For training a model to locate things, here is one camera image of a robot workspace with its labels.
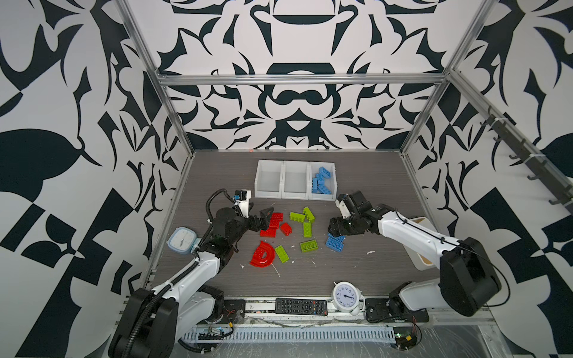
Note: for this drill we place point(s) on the grey wall hook rail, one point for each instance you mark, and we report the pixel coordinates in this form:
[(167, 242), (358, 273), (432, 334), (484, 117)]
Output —
[(524, 152)]

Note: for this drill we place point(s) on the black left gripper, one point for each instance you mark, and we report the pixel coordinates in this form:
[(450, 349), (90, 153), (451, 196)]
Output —
[(261, 221)]

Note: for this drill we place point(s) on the white left storage bin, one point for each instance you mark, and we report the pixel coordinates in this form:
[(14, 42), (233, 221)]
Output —
[(268, 179)]

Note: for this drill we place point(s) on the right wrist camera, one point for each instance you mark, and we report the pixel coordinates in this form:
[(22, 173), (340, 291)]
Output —
[(342, 206)]

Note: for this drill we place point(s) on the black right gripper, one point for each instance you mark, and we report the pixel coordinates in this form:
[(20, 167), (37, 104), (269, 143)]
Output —
[(336, 223)]

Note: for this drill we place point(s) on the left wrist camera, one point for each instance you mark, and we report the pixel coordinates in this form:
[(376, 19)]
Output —
[(242, 201)]

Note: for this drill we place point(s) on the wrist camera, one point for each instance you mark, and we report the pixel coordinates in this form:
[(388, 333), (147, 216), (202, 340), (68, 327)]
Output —
[(342, 206), (242, 201)]

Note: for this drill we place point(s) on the white middle storage bin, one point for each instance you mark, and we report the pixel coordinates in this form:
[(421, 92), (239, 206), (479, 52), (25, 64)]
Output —
[(296, 180)]

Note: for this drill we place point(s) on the white cable duct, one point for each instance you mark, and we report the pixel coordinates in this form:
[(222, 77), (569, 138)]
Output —
[(378, 334)]

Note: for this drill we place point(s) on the red small lego brick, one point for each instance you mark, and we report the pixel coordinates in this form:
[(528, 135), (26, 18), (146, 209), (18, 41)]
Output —
[(286, 229)]

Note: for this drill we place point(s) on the white analog clock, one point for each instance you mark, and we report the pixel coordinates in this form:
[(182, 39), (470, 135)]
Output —
[(347, 298)]

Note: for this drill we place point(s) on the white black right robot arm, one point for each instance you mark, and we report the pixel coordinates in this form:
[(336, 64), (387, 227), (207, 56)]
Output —
[(468, 280)]

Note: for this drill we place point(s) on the white storage bin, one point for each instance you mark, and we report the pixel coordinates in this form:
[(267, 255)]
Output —
[(296, 180), (268, 179), (331, 182)]

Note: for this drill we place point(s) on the white tissue box wooden top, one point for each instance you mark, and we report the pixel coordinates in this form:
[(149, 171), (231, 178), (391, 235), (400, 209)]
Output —
[(420, 261)]

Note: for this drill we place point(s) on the white right storage bin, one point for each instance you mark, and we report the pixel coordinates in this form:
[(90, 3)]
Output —
[(331, 182)]

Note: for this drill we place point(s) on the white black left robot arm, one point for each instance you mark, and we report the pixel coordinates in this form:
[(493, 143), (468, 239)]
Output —
[(154, 320)]

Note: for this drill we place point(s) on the small green circuit board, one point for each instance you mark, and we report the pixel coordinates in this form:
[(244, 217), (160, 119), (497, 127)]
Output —
[(405, 341)]

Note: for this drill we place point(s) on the black remote control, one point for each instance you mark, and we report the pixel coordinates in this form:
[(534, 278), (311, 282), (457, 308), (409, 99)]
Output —
[(301, 307)]

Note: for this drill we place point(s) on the green lego brick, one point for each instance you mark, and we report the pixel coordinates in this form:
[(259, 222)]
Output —
[(309, 217), (297, 217), (309, 246), (307, 230), (282, 254)]

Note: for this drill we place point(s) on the clear lidded food container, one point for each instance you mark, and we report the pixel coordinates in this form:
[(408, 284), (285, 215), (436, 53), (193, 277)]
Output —
[(183, 241)]

